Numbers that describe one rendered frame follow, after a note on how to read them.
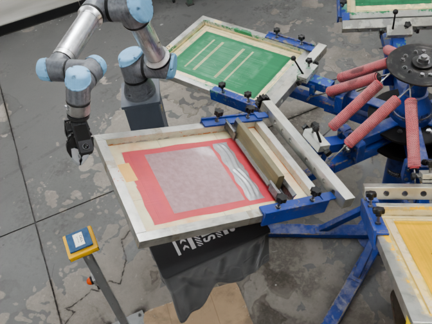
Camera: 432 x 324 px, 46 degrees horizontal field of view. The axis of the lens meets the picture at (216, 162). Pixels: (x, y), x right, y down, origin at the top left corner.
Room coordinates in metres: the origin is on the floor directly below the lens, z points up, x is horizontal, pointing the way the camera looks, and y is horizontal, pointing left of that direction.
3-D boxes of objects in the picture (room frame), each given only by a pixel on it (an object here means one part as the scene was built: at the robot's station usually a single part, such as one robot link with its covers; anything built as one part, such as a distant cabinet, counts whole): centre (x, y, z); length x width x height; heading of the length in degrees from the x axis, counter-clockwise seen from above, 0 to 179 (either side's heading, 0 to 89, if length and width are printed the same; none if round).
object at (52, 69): (1.60, 0.41, 1.76); 0.49 x 0.11 x 0.12; 162
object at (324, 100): (2.10, -0.48, 0.90); 1.24 x 0.06 x 0.06; 48
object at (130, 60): (1.93, 0.30, 1.37); 0.13 x 0.12 x 0.14; 72
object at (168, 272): (1.34, 0.11, 0.95); 0.48 x 0.44 x 0.01; 108
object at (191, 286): (1.14, 0.05, 0.74); 0.46 x 0.04 x 0.42; 108
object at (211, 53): (2.29, -0.27, 1.05); 1.08 x 0.61 x 0.23; 48
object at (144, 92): (1.93, 0.31, 1.25); 0.15 x 0.15 x 0.10
